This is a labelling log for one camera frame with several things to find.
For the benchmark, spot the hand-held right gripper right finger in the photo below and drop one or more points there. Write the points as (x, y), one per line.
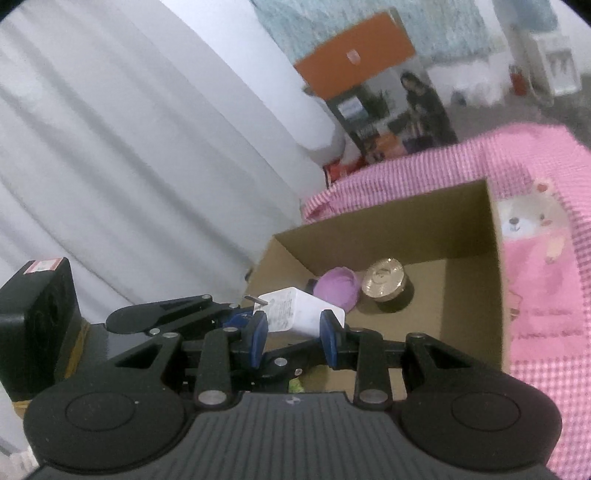
(328, 339)

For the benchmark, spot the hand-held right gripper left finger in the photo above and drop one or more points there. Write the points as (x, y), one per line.
(259, 338)

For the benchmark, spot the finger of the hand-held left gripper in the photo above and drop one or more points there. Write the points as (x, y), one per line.
(281, 362)
(157, 314)

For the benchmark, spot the white charger plug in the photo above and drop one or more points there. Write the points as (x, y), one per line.
(295, 314)

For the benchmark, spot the purple plastic bowl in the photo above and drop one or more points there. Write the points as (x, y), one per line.
(337, 288)

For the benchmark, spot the gold lidded cosmetic jar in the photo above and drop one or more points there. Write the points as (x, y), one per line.
(383, 279)

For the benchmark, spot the brown cardboard box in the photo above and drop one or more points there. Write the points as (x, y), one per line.
(461, 286)

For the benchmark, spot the red snack packet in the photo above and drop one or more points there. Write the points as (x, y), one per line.
(339, 171)

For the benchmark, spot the pink checked blanket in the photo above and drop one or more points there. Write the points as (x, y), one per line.
(540, 286)

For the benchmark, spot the printed appliance box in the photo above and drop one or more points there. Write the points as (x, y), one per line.
(397, 115)

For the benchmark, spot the orange cardboard box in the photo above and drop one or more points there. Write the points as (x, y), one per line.
(355, 55)

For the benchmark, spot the blue floral curtain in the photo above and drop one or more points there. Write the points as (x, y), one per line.
(369, 14)

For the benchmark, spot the white water dispenser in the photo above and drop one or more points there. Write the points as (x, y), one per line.
(554, 60)

